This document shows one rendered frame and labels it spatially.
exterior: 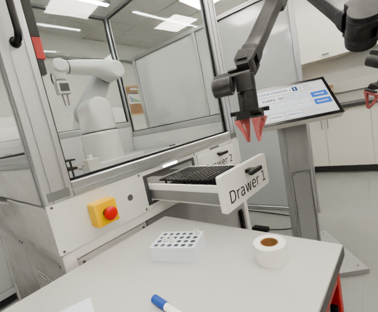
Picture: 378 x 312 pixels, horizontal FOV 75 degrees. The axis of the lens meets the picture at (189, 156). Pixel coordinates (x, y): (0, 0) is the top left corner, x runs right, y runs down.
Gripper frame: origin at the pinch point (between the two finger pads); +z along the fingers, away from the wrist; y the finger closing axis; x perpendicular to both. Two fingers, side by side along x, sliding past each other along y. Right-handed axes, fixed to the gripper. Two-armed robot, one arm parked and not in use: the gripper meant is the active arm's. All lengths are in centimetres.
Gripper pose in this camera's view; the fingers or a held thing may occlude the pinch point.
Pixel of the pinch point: (253, 138)
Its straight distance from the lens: 78.5
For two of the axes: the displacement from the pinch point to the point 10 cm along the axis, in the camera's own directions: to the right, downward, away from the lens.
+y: -7.5, 0.5, 6.6
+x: -6.4, 2.3, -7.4
